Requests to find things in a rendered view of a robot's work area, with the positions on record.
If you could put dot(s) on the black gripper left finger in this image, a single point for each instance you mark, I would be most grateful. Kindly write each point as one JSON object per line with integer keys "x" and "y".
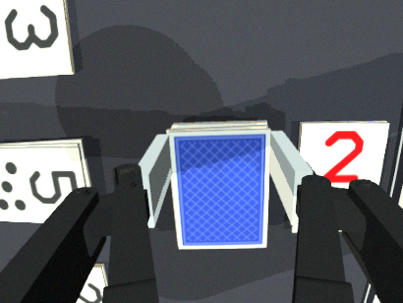
{"x": 55, "y": 263}

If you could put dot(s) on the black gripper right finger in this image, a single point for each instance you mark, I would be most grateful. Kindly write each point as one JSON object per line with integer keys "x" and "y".
{"x": 370, "y": 220}

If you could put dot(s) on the black card cloth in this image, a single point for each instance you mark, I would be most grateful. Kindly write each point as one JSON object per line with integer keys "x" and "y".
{"x": 143, "y": 65}
{"x": 394, "y": 191}

